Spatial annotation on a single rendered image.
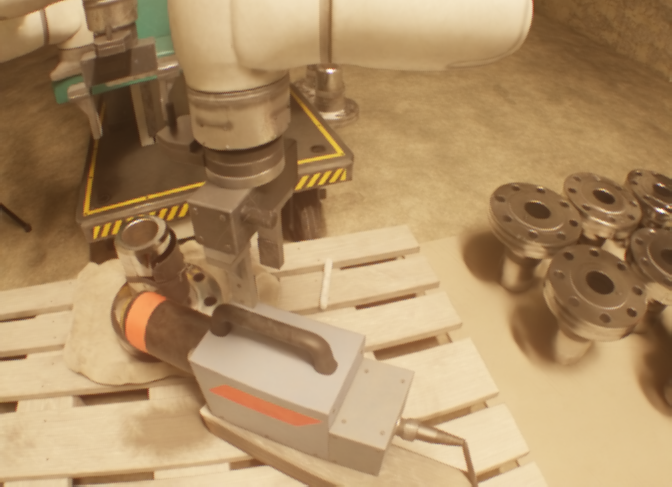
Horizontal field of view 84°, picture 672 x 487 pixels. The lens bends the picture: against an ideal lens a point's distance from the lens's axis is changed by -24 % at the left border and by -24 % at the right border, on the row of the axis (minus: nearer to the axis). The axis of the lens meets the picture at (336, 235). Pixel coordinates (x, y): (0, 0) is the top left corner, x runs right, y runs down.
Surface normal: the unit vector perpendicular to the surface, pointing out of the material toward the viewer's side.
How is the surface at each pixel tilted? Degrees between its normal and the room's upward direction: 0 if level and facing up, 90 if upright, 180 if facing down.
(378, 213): 0
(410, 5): 77
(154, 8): 90
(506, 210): 0
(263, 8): 89
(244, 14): 90
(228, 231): 90
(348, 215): 0
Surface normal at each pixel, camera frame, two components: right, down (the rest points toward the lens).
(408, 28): -0.01, 0.68
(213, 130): -0.36, 0.60
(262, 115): 0.59, 0.52
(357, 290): 0.00, -0.76
